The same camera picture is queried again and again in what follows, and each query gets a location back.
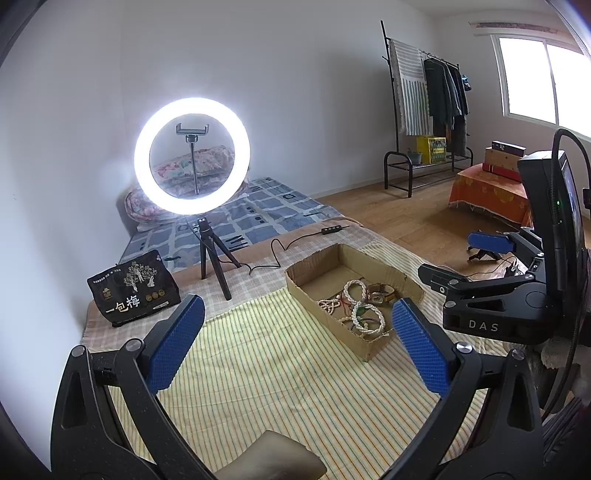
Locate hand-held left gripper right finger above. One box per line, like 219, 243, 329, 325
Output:
383, 296, 546, 480

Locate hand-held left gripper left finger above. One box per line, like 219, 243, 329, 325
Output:
50, 293, 214, 480

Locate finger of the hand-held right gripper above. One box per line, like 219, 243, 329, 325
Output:
418, 263, 468, 295
466, 230, 544, 264

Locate green jade pendant red cord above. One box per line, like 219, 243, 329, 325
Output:
332, 295, 371, 333

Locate long braided pearl necklace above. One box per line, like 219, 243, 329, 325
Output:
342, 278, 386, 337

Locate cardboard box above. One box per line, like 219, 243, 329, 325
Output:
284, 243, 426, 364

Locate person's right hand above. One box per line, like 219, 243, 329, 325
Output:
542, 335, 581, 370

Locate orange patterned cloth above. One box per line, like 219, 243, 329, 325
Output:
448, 162, 534, 227

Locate beige checked sheet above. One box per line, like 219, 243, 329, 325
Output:
81, 228, 522, 365

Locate black snack bag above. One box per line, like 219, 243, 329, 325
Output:
87, 250, 182, 328

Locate orange gift box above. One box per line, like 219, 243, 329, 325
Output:
483, 148, 525, 182

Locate dark long gift box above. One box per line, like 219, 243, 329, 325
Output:
491, 140, 527, 158

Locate black clothes rack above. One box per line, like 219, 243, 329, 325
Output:
379, 19, 475, 198

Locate black tripod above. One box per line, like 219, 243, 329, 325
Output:
196, 216, 243, 302

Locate yellow box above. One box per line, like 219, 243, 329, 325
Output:
416, 135, 448, 164

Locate yellow green striped cloth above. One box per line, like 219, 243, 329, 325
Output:
83, 286, 509, 480

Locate dark blue hanging garment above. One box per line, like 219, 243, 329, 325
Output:
450, 65, 470, 155

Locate floral pillow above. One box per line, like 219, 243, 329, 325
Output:
124, 185, 172, 224

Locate tan flat object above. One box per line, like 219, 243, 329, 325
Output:
216, 429, 326, 480

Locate dark green hanging jacket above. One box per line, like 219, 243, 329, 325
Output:
422, 58, 457, 134

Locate striped hanging towel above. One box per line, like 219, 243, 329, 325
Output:
389, 38, 430, 137

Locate dark striped garment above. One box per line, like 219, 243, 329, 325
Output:
540, 397, 591, 464

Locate window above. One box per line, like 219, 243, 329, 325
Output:
468, 21, 591, 139

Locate blue patterned mattress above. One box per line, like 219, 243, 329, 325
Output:
121, 176, 345, 264

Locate floral pillows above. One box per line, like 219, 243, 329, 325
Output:
151, 144, 236, 190

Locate black phone holder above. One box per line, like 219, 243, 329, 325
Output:
175, 122, 212, 197

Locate brown metal bracelet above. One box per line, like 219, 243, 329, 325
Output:
368, 282, 399, 306

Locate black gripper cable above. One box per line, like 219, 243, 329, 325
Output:
538, 128, 591, 423

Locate black power cable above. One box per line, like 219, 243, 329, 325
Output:
247, 220, 363, 277

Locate white ring light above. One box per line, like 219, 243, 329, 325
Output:
134, 97, 252, 217

